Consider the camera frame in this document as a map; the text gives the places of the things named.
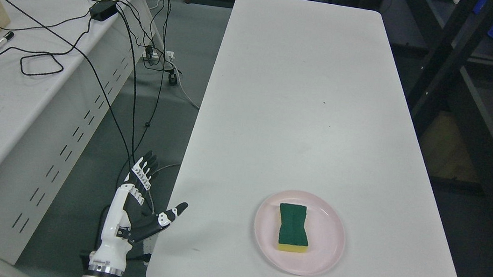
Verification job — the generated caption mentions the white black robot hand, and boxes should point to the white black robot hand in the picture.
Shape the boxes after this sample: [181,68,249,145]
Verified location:
[87,151,188,277]

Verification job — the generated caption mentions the green yellow sponge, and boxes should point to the green yellow sponge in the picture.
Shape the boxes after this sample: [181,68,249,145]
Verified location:
[277,203,309,253]

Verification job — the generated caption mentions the white perforated desk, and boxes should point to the white perforated desk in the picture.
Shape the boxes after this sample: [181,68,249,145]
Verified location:
[0,0,157,277]

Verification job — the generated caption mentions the white power strip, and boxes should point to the white power strip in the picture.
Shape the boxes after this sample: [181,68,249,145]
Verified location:
[141,47,176,64]

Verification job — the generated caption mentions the pink round plate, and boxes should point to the pink round plate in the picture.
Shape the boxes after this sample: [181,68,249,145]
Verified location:
[254,190,345,276]

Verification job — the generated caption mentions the black power adapter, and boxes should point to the black power adapter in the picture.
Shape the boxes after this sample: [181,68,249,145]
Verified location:
[89,0,118,21]

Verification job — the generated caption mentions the white folding table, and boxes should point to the white folding table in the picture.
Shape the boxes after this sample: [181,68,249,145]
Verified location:
[146,0,457,277]

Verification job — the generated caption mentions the black cable on desk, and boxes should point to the black cable on desk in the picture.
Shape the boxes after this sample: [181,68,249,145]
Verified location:
[0,0,160,168]

